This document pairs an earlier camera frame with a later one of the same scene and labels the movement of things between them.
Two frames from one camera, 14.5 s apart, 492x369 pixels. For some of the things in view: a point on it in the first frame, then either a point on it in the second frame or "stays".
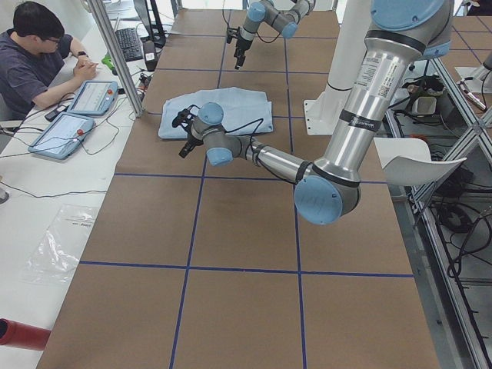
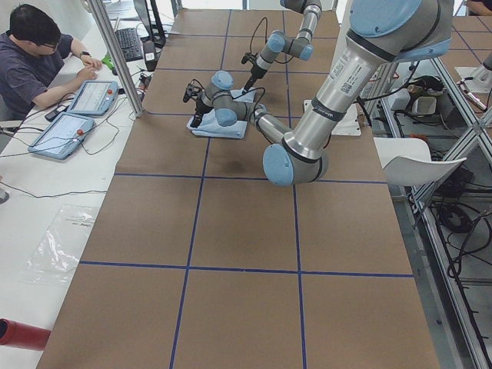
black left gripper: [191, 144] to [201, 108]
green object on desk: [107, 60] stays
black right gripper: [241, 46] to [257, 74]
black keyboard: [130, 44] stays
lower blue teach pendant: [62, 135] stays
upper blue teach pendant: [94, 98] stays
